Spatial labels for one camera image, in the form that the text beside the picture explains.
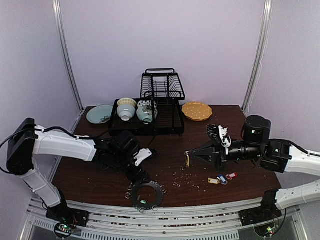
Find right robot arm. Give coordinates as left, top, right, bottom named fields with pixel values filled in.
left=184, top=115, right=320, bottom=226

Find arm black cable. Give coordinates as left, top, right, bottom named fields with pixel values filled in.
left=0, top=119, right=158, bottom=175
left=282, top=139, right=320, bottom=157

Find black wire dish rack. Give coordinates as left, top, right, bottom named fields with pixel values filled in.
left=108, top=68, right=185, bottom=136

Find dotted white bowl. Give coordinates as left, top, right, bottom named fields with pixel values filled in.
left=137, top=100, right=157, bottom=108

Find light blue plate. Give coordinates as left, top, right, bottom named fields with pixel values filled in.
left=86, top=104, right=113, bottom=125

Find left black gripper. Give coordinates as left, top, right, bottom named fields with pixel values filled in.
left=112, top=151, right=151, bottom=186

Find right aluminium frame post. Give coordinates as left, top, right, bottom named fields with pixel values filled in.
left=241, top=0, right=274, bottom=116

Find yellow dotted plate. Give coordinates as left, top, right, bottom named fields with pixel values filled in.
left=182, top=101, right=213, bottom=122

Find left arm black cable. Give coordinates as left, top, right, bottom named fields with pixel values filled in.
left=0, top=119, right=158, bottom=175

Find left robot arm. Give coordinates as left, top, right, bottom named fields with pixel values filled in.
left=2, top=118, right=157, bottom=227

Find aluminium frame post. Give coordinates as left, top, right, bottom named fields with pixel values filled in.
left=241, top=0, right=274, bottom=116
left=51, top=0, right=85, bottom=112

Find left aluminium frame post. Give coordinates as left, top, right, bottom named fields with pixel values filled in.
left=51, top=0, right=85, bottom=112

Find light blue ribbed bowl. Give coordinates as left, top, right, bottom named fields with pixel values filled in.
left=117, top=104, right=136, bottom=122

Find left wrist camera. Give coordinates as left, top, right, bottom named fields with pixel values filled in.
left=133, top=148, right=157, bottom=167

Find cream patterned bowl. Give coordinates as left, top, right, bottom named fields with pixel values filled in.
left=117, top=97, right=137, bottom=108

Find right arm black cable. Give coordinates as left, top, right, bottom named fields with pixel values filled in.
left=282, top=139, right=320, bottom=157

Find grey perforated keyring disc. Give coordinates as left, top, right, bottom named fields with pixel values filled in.
left=125, top=181, right=167, bottom=214

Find red key tag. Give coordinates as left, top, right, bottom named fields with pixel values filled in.
left=225, top=172, right=238, bottom=181

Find light blue floral bowl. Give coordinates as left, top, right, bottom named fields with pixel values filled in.
left=136, top=105, right=158, bottom=125

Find blue key tag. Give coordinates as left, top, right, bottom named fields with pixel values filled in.
left=217, top=174, right=228, bottom=185

